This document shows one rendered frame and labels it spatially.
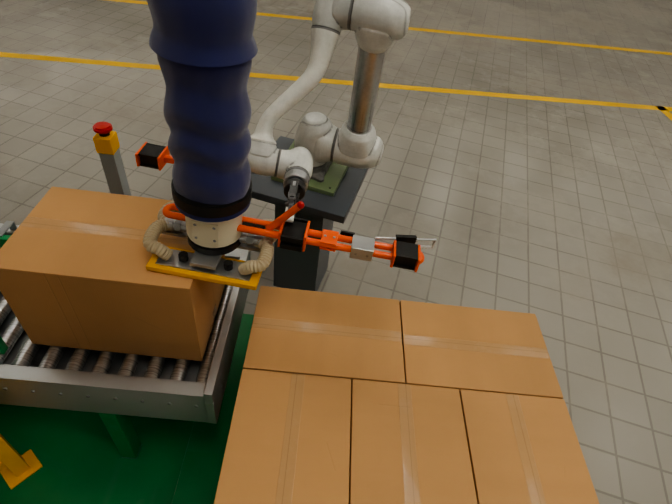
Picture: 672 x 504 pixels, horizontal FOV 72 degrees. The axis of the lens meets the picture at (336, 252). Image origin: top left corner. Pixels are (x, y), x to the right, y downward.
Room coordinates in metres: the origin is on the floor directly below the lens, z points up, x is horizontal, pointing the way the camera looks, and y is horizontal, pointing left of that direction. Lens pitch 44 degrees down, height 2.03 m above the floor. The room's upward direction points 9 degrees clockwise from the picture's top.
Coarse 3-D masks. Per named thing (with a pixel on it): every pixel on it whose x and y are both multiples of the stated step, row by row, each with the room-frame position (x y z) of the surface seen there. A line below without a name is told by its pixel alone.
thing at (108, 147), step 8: (96, 136) 1.50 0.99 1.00; (112, 136) 1.52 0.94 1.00; (96, 144) 1.49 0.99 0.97; (104, 144) 1.49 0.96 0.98; (112, 144) 1.50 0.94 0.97; (104, 152) 1.49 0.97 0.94; (112, 152) 1.49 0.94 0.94; (104, 160) 1.49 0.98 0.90; (112, 160) 1.49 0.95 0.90; (120, 160) 1.54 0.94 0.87; (104, 168) 1.49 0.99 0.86; (112, 168) 1.49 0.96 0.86; (120, 168) 1.52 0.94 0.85; (112, 176) 1.49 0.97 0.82; (120, 176) 1.50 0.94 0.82; (112, 184) 1.49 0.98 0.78; (120, 184) 1.49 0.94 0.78; (112, 192) 1.49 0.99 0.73; (120, 192) 1.49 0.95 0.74; (128, 192) 1.53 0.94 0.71
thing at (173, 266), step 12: (180, 252) 0.95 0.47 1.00; (192, 252) 0.99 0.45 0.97; (156, 264) 0.92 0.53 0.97; (168, 264) 0.92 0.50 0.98; (180, 264) 0.93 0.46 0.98; (228, 264) 0.94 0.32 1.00; (192, 276) 0.90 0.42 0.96; (204, 276) 0.90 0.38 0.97; (216, 276) 0.91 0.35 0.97; (228, 276) 0.91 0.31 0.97; (240, 276) 0.92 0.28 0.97; (252, 276) 0.93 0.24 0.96; (252, 288) 0.90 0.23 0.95
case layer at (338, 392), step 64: (256, 320) 1.08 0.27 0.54; (320, 320) 1.13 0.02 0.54; (384, 320) 1.17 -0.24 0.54; (448, 320) 1.23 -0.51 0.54; (512, 320) 1.28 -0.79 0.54; (256, 384) 0.81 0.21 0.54; (320, 384) 0.84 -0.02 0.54; (384, 384) 0.88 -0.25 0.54; (448, 384) 0.92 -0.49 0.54; (512, 384) 0.96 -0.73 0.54; (256, 448) 0.59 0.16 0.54; (320, 448) 0.62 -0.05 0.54; (384, 448) 0.65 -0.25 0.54; (448, 448) 0.68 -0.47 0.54; (512, 448) 0.72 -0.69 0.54; (576, 448) 0.75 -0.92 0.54
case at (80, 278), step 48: (48, 192) 1.19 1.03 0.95; (96, 192) 1.23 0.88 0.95; (48, 240) 0.97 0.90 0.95; (96, 240) 1.00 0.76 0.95; (0, 288) 0.83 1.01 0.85; (48, 288) 0.84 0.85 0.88; (96, 288) 0.85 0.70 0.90; (144, 288) 0.85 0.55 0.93; (192, 288) 0.88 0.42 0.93; (48, 336) 0.83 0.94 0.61; (96, 336) 0.84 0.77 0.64; (144, 336) 0.85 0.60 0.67; (192, 336) 0.86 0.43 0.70
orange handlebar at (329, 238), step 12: (168, 156) 1.31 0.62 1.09; (168, 204) 1.06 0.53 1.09; (168, 216) 1.02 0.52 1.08; (180, 216) 1.02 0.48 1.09; (240, 228) 1.02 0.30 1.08; (252, 228) 1.02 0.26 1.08; (276, 228) 1.05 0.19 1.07; (312, 240) 1.01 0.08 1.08; (324, 240) 1.02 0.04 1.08; (336, 240) 1.03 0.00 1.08; (348, 240) 1.05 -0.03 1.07; (384, 252) 1.02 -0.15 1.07
